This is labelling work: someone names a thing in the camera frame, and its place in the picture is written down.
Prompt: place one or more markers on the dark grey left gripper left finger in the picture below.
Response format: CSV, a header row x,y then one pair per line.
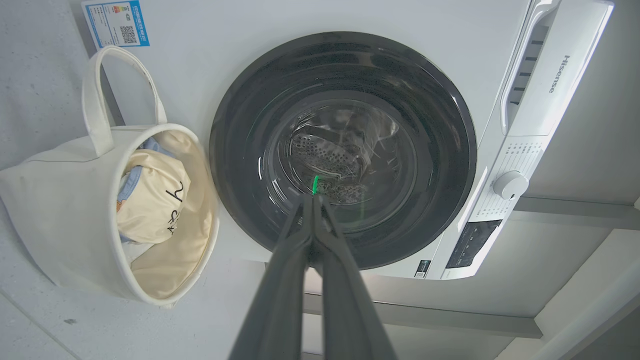
x,y
280,300

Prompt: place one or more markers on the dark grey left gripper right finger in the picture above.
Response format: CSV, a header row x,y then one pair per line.
x,y
345,305

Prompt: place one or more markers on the glass washing machine door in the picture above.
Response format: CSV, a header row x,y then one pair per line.
x,y
240,150

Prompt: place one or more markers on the cream garment with black print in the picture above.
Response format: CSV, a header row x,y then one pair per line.
x,y
150,200

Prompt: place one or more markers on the black washing machine control panel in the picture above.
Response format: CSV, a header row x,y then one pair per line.
x,y
472,245

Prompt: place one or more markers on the white front-load washing machine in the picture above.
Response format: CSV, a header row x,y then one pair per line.
x,y
200,60

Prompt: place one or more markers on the small black white sticker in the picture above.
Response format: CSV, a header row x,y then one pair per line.
x,y
422,269

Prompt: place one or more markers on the white round control knob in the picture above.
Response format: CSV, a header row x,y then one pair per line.
x,y
510,185

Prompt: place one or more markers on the cream canvas laundry basket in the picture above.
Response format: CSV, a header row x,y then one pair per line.
x,y
60,215

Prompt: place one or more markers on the white detergent drawer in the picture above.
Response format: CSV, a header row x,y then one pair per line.
x,y
555,65

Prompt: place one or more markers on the blue white energy label sticker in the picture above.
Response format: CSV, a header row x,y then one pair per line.
x,y
116,22

